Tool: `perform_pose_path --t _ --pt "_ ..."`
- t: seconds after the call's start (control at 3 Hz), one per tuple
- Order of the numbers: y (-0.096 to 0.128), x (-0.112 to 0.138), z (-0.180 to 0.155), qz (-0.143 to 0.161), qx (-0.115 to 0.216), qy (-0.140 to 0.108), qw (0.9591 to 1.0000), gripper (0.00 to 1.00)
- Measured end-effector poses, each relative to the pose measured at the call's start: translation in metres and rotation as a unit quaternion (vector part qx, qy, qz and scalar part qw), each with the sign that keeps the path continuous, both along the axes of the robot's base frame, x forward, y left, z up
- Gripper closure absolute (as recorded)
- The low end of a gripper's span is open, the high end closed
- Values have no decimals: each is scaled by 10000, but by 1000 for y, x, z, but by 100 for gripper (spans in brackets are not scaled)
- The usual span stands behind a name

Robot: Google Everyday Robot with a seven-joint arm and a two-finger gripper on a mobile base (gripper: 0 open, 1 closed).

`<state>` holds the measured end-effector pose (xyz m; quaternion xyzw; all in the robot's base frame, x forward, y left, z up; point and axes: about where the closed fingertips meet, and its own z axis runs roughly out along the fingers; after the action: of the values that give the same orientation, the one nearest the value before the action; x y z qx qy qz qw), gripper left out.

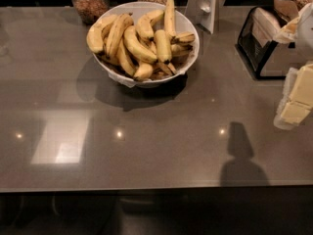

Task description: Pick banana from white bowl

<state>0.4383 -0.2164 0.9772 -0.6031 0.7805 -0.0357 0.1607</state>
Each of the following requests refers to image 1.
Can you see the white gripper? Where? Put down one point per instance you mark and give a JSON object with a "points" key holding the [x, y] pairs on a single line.
{"points": [[306, 33]]}

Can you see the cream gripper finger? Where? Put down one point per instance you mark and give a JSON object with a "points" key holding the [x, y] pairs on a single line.
{"points": [[290, 115]]}

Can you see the brown spotted banana right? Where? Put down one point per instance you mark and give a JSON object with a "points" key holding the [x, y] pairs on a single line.
{"points": [[186, 37]]}

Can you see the white bowl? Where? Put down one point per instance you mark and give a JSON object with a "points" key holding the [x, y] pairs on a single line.
{"points": [[183, 55]]}

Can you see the short central banana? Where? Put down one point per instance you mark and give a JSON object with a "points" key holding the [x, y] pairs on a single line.
{"points": [[163, 47]]}

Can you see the upright banana at back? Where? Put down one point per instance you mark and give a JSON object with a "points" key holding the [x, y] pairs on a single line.
{"points": [[169, 18]]}

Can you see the front bottom banana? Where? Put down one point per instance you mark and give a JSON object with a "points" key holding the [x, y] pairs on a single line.
{"points": [[143, 72]]}

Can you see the top middle banana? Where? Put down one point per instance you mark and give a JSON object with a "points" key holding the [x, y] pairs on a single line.
{"points": [[144, 25]]}

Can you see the central curved banana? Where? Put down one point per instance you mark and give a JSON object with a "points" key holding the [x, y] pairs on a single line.
{"points": [[137, 49]]}

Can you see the lower left banana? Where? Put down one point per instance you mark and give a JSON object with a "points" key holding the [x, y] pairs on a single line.
{"points": [[125, 60]]}

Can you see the long curved banana left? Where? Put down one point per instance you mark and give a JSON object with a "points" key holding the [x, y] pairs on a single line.
{"points": [[122, 22]]}

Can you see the far left banana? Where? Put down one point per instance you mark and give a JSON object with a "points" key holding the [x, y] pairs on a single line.
{"points": [[98, 32]]}

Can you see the white sign stand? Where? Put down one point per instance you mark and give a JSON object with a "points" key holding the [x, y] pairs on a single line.
{"points": [[204, 13]]}

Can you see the left glass jar with granola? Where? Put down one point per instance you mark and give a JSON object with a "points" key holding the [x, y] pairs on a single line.
{"points": [[90, 10]]}

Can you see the black wire napkin holder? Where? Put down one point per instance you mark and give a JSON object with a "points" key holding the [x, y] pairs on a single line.
{"points": [[264, 58]]}

